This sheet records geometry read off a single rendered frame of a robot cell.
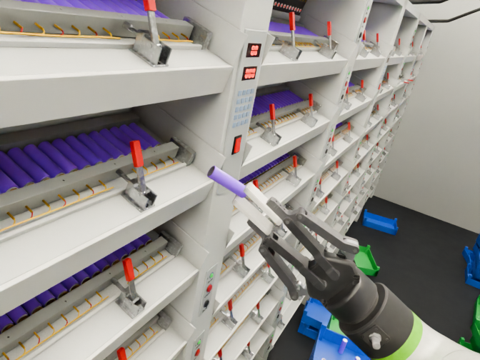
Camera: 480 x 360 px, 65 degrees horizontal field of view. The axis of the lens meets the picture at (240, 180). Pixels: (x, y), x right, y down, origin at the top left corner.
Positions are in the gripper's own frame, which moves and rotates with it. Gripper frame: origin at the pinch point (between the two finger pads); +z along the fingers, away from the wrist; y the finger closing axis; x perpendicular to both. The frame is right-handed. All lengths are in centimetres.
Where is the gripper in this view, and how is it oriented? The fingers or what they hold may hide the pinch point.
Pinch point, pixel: (258, 208)
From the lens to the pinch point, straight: 53.8
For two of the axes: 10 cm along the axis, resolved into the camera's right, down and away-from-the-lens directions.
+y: -6.5, 6.6, 3.6
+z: -7.2, -6.9, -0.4
